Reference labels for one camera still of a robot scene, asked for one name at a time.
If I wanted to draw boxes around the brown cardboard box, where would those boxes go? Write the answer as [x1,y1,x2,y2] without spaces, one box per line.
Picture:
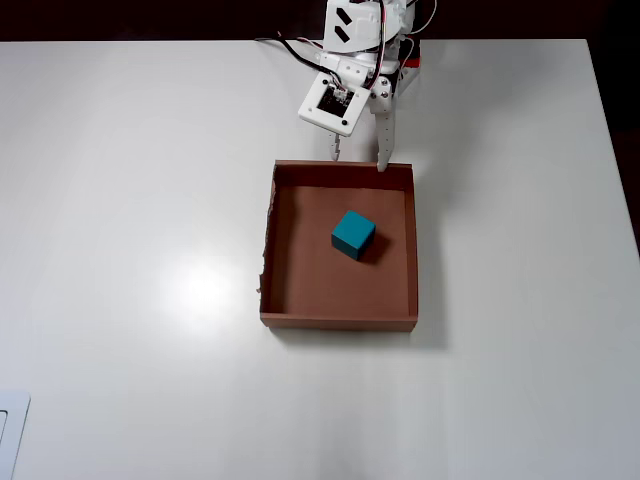
[257,158,419,335]

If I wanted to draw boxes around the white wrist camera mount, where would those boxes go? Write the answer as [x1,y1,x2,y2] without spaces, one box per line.
[298,73,370,137]

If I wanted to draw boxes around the white flat panel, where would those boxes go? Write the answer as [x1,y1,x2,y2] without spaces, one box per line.
[0,391,31,480]

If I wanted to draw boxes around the red black table clamp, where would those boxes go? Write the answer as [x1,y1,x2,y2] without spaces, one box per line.
[402,40,424,70]

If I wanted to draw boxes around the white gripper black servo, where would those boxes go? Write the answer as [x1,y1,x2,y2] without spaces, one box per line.
[317,49,402,174]

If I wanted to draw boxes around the blue cube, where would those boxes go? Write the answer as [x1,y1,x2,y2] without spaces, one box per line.
[330,210,377,262]

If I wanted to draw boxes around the black camera cable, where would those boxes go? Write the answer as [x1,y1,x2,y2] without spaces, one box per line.
[254,30,346,96]

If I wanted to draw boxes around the red white black servo wire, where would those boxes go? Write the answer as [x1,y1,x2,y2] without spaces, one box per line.
[369,0,392,91]

